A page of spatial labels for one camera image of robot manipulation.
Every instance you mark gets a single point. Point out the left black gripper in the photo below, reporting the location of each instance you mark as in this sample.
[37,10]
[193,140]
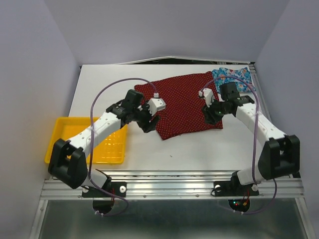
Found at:
[147,126]

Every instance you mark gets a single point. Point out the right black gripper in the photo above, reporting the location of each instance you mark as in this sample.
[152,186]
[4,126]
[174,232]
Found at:
[210,117]

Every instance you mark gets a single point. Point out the red polka dot skirt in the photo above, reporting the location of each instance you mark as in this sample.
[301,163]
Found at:
[183,112]

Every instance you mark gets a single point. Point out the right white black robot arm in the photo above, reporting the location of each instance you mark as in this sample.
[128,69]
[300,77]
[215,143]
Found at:
[280,154]

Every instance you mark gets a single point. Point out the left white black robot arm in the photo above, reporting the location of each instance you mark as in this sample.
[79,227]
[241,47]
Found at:
[68,159]

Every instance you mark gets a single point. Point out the yellow plastic tray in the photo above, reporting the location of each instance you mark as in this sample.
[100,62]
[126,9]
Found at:
[109,152]

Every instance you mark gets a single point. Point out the blue floral folded skirt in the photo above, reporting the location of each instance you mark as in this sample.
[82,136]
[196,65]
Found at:
[241,77]

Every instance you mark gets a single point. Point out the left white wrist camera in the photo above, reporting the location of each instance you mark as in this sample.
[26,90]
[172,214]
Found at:
[155,104]

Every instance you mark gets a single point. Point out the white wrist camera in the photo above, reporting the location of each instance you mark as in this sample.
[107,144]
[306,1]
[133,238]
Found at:
[155,104]
[208,95]

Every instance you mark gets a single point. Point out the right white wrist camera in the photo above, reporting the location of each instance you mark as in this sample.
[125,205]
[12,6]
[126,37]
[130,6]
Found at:
[208,95]

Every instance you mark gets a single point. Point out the aluminium frame rail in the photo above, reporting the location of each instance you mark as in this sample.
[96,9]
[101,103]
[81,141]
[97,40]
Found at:
[193,185]

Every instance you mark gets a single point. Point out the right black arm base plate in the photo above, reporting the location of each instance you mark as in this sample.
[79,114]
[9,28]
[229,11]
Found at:
[229,189]

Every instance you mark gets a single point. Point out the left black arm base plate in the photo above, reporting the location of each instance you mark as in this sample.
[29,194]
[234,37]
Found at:
[116,188]

